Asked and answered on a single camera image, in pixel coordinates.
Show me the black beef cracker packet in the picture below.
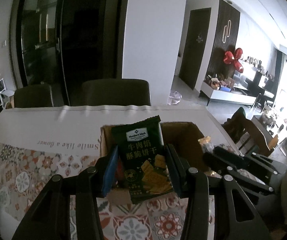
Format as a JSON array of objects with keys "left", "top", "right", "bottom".
[{"left": 111, "top": 115, "right": 173, "bottom": 204}]

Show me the black and gold snack packet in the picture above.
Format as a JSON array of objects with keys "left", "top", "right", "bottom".
[{"left": 198, "top": 136, "right": 214, "bottom": 153}]

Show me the brown cardboard box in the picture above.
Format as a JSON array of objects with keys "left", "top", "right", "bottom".
[{"left": 100, "top": 121, "right": 208, "bottom": 205}]

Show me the dark wooden chair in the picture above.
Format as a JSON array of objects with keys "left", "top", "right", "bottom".
[{"left": 222, "top": 107, "right": 274, "bottom": 157}]

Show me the white low tv cabinet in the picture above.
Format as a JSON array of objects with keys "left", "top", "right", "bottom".
[{"left": 200, "top": 84, "right": 256, "bottom": 105}]

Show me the dark dining chair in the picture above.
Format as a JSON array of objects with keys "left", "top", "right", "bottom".
[
  {"left": 14, "top": 84, "right": 54, "bottom": 108},
  {"left": 82, "top": 79, "right": 151, "bottom": 106}
]

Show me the patterned floral table runner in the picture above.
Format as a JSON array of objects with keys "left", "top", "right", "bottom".
[{"left": 0, "top": 141, "right": 214, "bottom": 240}]

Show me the red balloon dog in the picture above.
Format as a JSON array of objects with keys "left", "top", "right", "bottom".
[{"left": 223, "top": 48, "right": 244, "bottom": 73}]

